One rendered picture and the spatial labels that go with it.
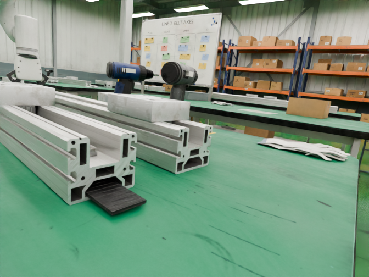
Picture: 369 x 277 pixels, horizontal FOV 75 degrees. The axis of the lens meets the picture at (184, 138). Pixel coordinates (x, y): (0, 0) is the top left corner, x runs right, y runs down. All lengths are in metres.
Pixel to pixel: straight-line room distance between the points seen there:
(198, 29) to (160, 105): 3.39
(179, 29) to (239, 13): 8.52
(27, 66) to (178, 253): 1.15
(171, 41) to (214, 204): 3.83
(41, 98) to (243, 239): 0.51
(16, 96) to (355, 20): 10.92
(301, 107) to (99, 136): 2.10
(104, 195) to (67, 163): 0.06
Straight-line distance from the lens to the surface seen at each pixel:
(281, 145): 0.80
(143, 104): 0.49
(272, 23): 11.71
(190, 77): 0.72
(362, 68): 9.89
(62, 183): 0.35
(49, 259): 0.26
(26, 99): 0.63
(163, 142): 0.45
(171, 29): 4.15
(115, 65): 0.92
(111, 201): 0.33
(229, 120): 2.02
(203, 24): 3.81
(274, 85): 10.23
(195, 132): 0.49
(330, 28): 11.16
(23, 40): 1.29
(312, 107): 2.34
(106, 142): 0.38
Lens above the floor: 0.94
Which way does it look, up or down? 12 degrees down
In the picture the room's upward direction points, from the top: 6 degrees clockwise
